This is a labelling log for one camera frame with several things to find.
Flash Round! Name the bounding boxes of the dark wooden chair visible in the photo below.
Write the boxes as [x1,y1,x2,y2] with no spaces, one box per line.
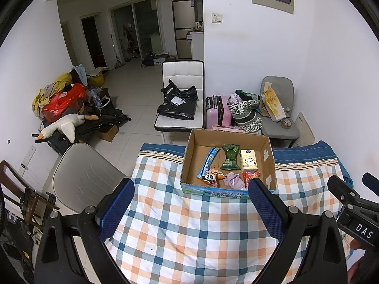
[0,160,57,229]

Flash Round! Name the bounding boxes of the red plastic bag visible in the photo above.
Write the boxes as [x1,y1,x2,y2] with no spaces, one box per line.
[42,83,87,122]

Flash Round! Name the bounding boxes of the yellow snack bag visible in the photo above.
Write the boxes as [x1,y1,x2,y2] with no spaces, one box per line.
[262,87,287,123]

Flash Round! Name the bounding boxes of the yellow bin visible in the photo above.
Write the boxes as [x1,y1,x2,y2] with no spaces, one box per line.
[88,69,106,88]

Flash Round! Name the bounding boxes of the person's right hand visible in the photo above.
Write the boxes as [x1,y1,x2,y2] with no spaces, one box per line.
[344,235,379,284]

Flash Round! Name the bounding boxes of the white refrigerator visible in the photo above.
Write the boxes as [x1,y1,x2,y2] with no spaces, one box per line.
[172,0,196,60]

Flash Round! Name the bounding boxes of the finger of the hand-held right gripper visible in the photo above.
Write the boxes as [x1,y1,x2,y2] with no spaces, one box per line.
[363,172,379,197]
[328,175,360,210]

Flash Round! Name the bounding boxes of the yellow tissue pack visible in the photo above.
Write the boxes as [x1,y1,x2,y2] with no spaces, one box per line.
[239,149,258,172]

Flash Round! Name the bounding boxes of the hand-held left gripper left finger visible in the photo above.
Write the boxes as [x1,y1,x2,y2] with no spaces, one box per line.
[34,177,135,284]

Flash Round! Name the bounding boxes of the yellow cloth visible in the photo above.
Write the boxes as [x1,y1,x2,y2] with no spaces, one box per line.
[32,73,73,116]

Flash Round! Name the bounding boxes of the pink cloth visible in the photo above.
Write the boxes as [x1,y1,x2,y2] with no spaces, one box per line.
[223,172,247,191]

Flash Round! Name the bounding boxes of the panda print snack packet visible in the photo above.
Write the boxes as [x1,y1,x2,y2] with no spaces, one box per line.
[201,167,227,188]

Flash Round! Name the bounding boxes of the grey patterned bag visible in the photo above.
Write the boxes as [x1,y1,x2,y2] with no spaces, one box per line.
[232,111,264,133]

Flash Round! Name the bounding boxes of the black plastic bag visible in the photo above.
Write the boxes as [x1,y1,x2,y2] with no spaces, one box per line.
[157,79,199,121]

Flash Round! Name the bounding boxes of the small brown cardboard box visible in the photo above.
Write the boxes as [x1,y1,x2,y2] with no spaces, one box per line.
[97,124,119,143]

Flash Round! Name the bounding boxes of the plaid blanket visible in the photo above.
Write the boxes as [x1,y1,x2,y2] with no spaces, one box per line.
[105,141,354,284]

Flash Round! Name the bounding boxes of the white padded chair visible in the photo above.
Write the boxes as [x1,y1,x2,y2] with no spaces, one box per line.
[154,60,205,146]

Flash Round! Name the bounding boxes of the pink suitcase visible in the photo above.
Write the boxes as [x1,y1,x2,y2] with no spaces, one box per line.
[205,95,233,130]

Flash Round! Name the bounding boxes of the green wet wipes packet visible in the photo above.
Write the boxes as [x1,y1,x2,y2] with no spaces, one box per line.
[220,144,240,171]

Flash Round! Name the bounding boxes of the red snack packet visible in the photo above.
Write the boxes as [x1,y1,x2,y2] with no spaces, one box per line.
[241,171,262,188]

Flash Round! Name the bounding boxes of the beige board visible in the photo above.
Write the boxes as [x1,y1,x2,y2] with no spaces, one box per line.
[295,111,316,147]

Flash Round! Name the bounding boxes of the white goose plush toy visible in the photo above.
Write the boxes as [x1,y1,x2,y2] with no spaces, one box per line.
[41,114,99,143]

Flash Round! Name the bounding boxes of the dark equipment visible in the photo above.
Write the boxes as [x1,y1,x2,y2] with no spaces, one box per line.
[0,210,45,284]

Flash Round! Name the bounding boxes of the light blue cloth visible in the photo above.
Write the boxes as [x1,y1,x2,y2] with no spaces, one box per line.
[72,64,88,85]

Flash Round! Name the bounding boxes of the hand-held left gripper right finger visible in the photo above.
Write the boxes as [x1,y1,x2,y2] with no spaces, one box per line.
[248,178,348,284]

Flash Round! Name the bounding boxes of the blue stick packet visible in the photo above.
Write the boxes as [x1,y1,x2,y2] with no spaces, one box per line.
[197,147,220,178]

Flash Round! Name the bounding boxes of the pile of clothes and bags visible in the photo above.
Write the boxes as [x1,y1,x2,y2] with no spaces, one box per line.
[35,90,131,156]

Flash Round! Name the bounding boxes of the grey cushioned chair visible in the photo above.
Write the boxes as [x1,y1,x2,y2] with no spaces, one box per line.
[255,76,300,149]

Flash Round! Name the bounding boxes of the grey shell chair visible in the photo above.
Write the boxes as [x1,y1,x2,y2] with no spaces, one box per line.
[52,142,131,214]

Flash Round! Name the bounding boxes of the white wall strip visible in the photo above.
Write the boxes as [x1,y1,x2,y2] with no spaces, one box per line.
[20,145,36,170]

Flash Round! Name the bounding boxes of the black white patterned tote bag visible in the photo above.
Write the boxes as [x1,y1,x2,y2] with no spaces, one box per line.
[227,89,262,116]

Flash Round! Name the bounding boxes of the clear plastic bag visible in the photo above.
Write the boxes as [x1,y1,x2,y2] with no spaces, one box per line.
[88,87,105,107]

